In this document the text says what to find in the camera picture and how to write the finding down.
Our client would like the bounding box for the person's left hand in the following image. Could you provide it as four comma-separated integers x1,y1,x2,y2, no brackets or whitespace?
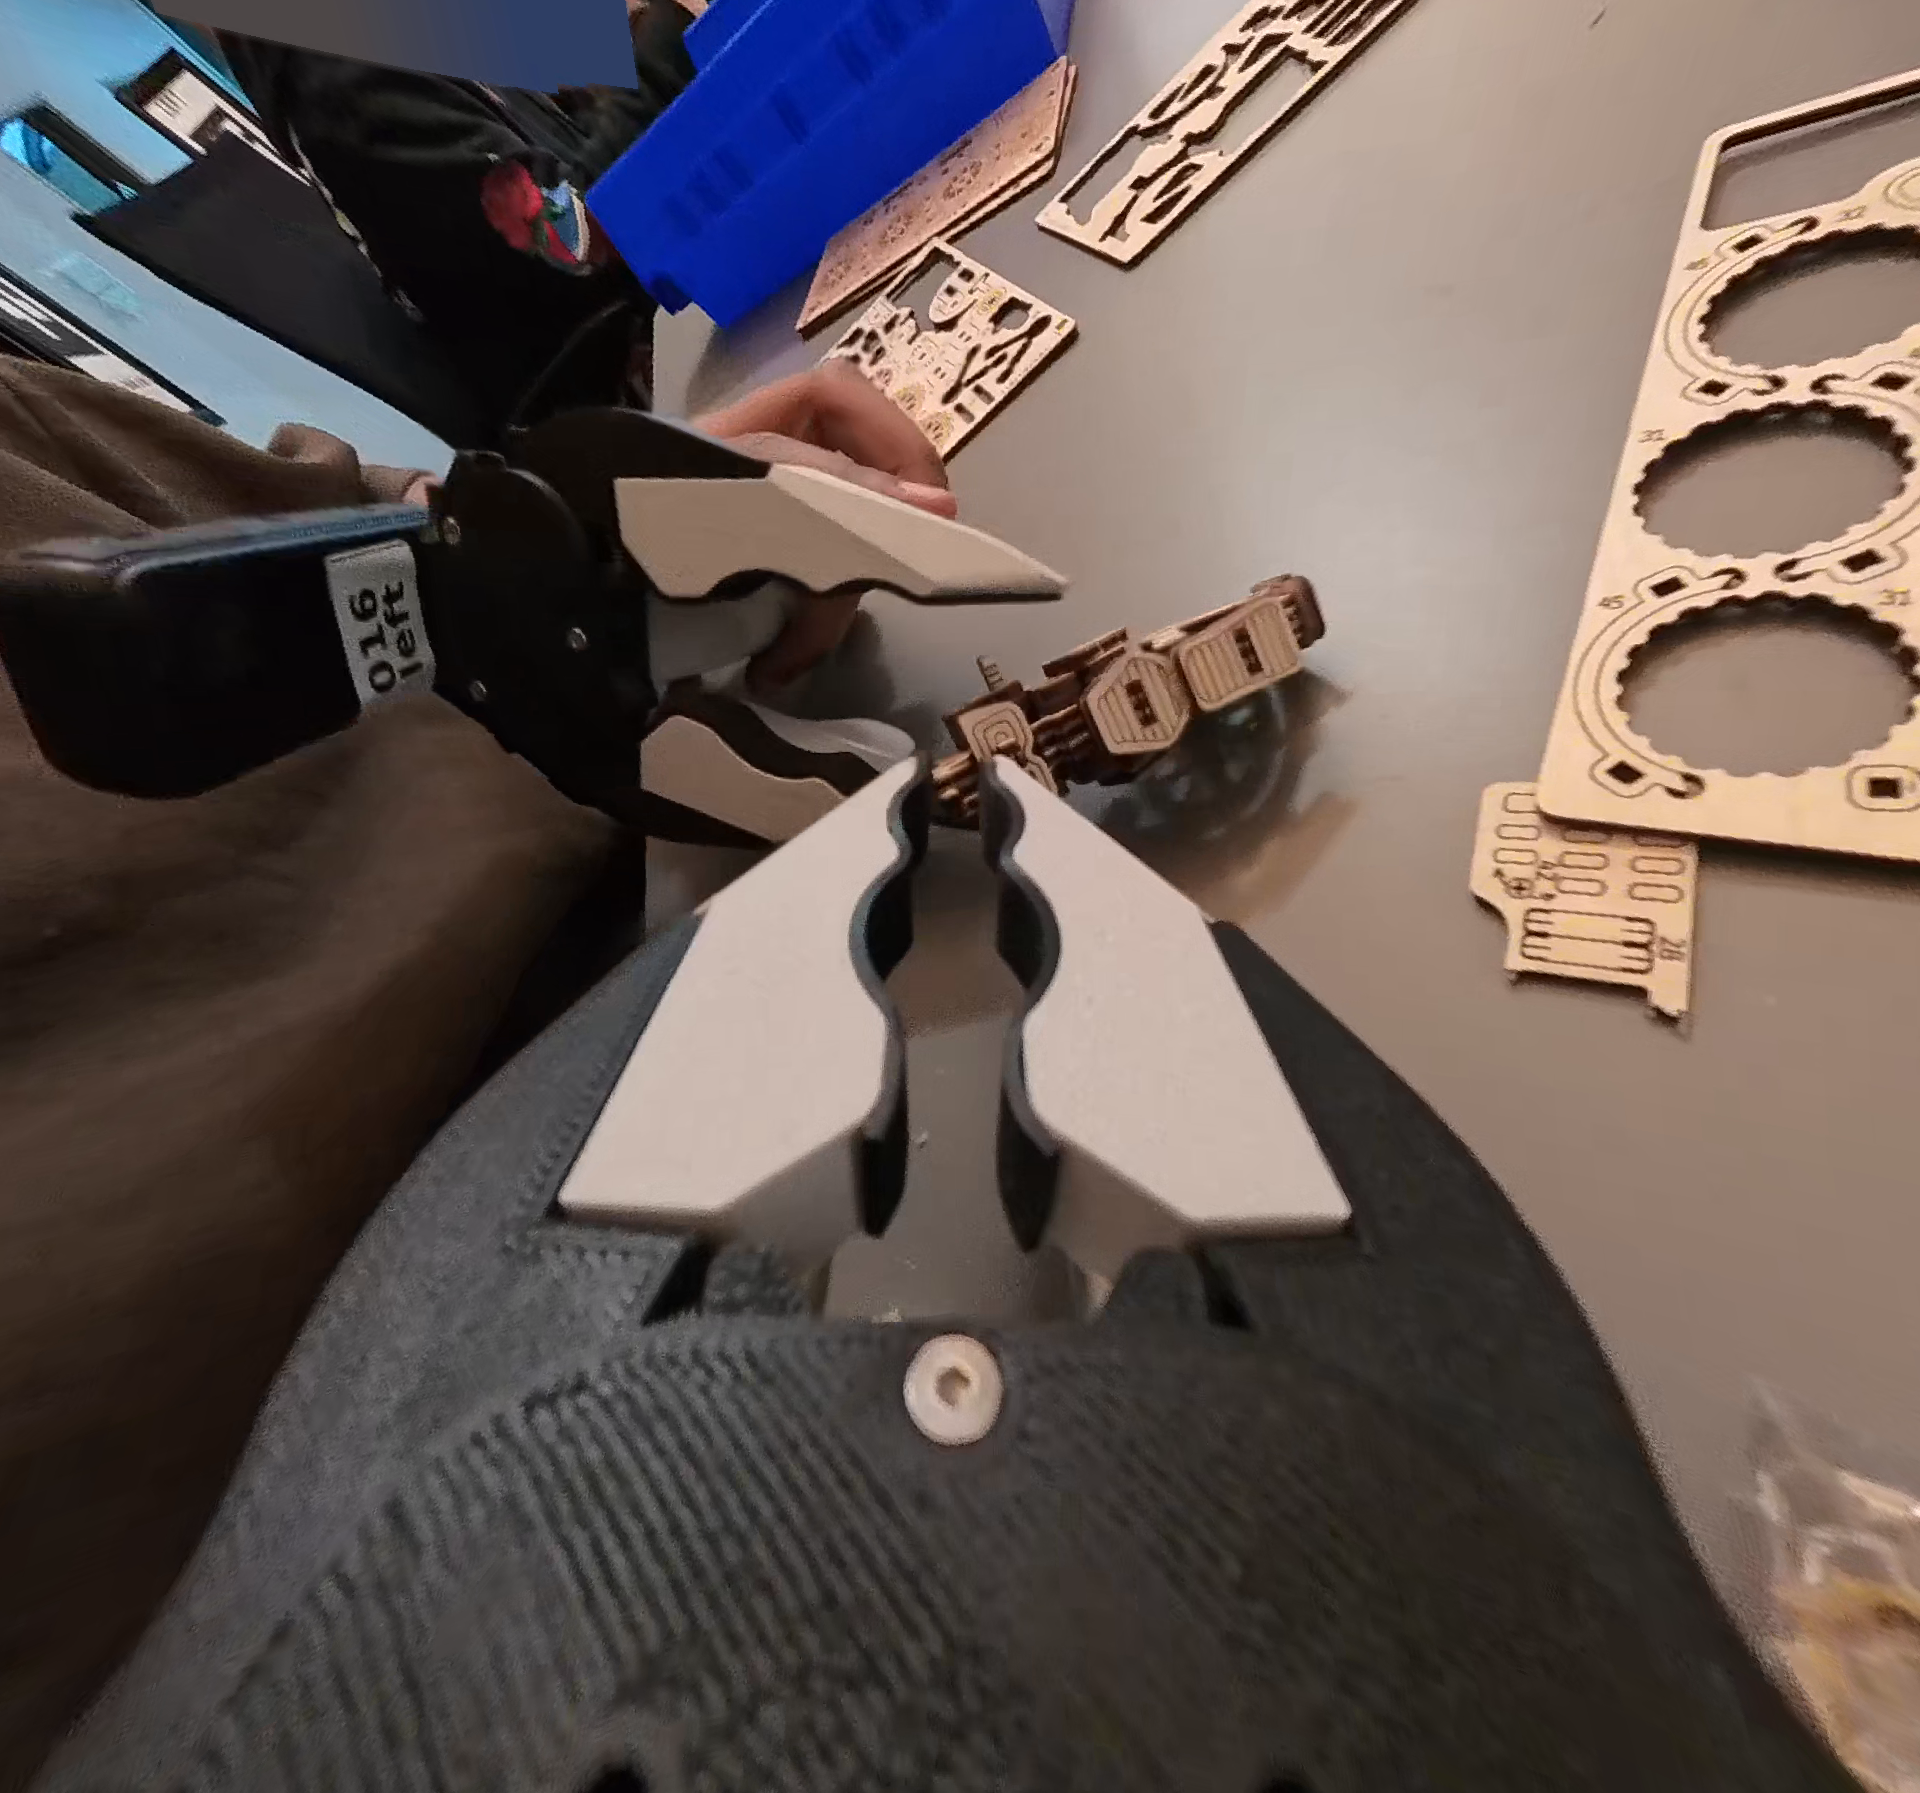
696,364,962,693

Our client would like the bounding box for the long wooden puzzle sheet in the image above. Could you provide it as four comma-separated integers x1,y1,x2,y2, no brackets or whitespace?
1038,0,1547,269

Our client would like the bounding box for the black cable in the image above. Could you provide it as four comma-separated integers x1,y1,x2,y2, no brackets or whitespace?
502,301,640,453

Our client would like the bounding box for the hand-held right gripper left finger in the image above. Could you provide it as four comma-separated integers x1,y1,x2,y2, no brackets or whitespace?
557,755,932,1285

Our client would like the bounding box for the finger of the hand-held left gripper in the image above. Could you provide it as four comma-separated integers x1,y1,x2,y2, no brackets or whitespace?
611,463,1069,693
642,691,920,846

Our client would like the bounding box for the assembled wooden puzzle model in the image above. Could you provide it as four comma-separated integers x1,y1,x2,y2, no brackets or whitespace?
925,575,1330,827

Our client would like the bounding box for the stack of wooden puzzle sheets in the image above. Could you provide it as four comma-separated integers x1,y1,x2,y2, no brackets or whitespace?
793,56,1080,337

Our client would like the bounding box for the person's left forearm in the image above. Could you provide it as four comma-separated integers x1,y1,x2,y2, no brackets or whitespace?
0,352,451,565

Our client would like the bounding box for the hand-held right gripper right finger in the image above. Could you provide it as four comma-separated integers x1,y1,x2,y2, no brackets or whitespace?
977,755,1356,1302

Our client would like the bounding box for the blue plastic bin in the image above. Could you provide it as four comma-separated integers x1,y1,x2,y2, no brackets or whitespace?
588,0,1086,329

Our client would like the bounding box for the small wooden slotted sheet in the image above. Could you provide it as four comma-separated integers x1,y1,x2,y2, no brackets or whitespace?
1470,780,1700,1022

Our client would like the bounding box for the person's brown clothing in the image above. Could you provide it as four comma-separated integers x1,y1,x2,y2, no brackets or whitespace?
0,683,661,1781

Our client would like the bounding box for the small clear plastic bag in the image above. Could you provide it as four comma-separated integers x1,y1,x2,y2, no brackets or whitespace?
1745,1382,1920,1743

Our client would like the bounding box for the wooden sheet with round holes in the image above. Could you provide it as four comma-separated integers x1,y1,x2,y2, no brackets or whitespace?
1535,69,1920,865

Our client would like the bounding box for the grey desk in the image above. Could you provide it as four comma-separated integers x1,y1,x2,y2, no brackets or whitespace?
643,0,1920,1793

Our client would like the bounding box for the square wooden puzzle sheet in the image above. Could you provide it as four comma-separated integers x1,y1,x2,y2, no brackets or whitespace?
821,241,1080,461

